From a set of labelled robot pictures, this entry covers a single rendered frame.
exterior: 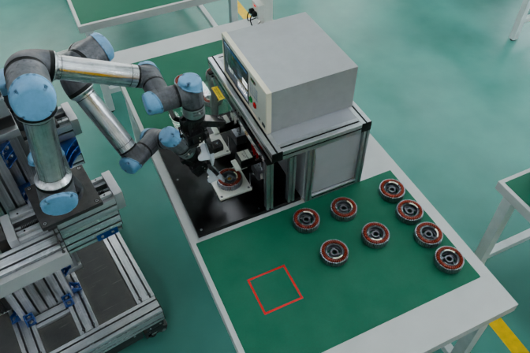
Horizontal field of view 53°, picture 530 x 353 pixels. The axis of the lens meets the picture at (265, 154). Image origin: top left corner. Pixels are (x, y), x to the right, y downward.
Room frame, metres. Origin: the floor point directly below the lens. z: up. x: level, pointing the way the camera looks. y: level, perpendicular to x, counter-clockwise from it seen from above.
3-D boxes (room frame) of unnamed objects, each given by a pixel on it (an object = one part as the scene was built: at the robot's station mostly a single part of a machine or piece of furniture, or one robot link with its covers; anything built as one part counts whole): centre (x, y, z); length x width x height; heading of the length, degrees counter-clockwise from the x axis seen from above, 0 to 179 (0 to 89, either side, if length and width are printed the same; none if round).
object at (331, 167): (1.51, -0.29, 0.91); 0.28 x 0.03 x 0.32; 115
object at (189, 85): (1.34, 0.24, 1.45); 0.09 x 0.08 x 0.11; 115
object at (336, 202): (1.38, -0.33, 0.77); 0.11 x 0.11 x 0.04
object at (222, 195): (1.52, 0.16, 0.78); 0.15 x 0.15 x 0.01; 25
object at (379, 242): (1.25, -0.45, 0.77); 0.11 x 0.11 x 0.04
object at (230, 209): (1.64, 0.19, 0.76); 0.64 x 0.47 x 0.02; 25
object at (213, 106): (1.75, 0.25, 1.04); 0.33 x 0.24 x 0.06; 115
